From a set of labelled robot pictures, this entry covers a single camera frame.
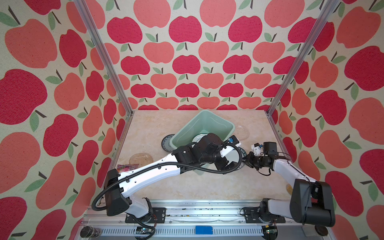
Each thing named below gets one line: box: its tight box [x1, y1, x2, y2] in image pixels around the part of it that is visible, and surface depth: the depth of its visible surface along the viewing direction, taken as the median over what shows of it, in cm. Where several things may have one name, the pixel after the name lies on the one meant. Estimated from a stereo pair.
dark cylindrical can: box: [80, 226, 102, 238], surface depth 64 cm
